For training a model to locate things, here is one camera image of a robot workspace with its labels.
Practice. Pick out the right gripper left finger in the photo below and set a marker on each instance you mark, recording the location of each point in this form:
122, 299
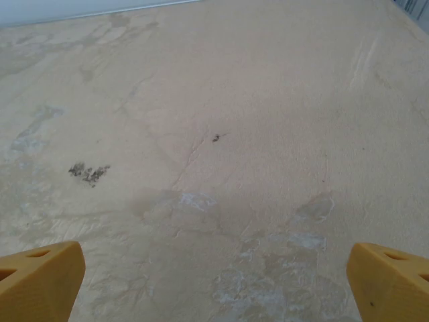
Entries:
40, 285

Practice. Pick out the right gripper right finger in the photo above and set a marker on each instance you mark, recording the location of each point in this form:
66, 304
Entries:
385, 288

